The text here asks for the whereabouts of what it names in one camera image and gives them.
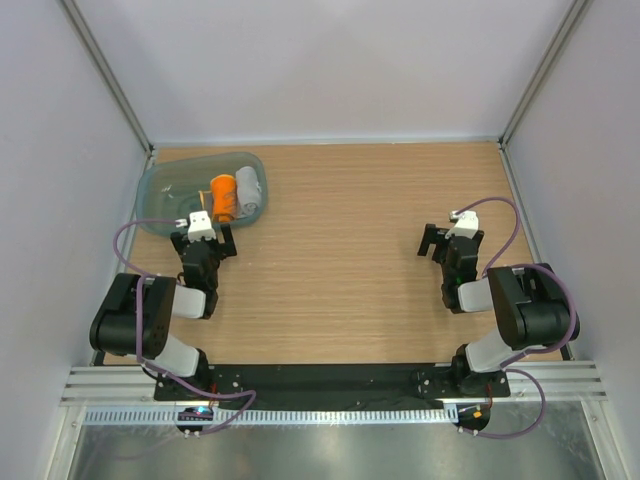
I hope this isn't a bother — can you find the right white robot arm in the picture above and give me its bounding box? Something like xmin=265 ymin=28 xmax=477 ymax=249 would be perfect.
xmin=415 ymin=224 xmax=579 ymax=398

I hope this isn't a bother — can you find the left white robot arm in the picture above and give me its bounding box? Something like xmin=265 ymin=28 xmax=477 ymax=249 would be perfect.
xmin=89 ymin=221 xmax=237 ymax=400

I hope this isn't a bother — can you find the grey orange towel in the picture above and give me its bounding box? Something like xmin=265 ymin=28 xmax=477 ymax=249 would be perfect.
xmin=199 ymin=174 xmax=237 ymax=223

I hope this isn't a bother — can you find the grey panda towel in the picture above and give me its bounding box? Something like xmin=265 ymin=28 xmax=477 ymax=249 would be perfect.
xmin=235 ymin=166 xmax=262 ymax=218

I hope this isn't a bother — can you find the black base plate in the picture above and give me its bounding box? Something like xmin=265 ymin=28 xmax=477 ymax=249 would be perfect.
xmin=155 ymin=360 xmax=510 ymax=405

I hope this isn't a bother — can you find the white slotted cable duct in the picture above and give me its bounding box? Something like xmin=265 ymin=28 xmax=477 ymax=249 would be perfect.
xmin=84 ymin=406 xmax=458 ymax=427

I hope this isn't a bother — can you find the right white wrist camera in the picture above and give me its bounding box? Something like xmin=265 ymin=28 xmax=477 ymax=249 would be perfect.
xmin=445 ymin=210 xmax=480 ymax=239

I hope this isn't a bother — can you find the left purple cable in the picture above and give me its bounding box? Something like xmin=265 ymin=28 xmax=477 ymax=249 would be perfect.
xmin=112 ymin=217 xmax=257 ymax=439

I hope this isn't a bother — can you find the aluminium rail frame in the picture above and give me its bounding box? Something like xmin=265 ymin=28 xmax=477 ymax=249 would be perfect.
xmin=61 ymin=1 xmax=628 ymax=479

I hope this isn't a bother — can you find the teal plastic container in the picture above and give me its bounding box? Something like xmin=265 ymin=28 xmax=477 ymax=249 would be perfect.
xmin=135 ymin=152 xmax=268 ymax=228

